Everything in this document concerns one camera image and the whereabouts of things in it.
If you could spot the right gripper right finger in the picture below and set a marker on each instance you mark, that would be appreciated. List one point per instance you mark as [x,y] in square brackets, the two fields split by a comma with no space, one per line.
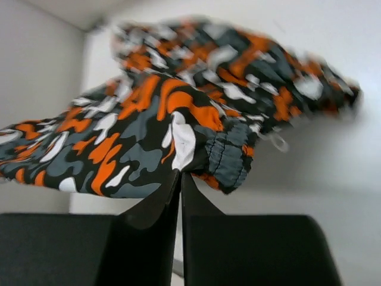
[258,249]

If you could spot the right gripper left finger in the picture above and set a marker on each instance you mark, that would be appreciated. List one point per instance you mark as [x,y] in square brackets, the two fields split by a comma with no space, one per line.
[135,247]

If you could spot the orange camouflage shorts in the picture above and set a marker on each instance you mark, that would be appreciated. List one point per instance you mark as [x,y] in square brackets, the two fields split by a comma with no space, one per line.
[193,96]

